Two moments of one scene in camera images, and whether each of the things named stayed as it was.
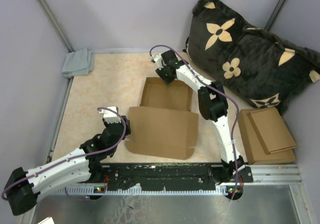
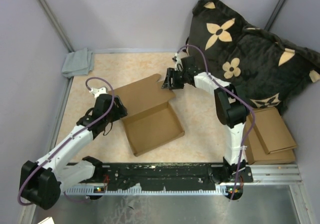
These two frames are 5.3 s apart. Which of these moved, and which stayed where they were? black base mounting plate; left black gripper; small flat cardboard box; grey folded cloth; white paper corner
Moved: left black gripper
Stayed: white paper corner; black base mounting plate; small flat cardboard box; grey folded cloth
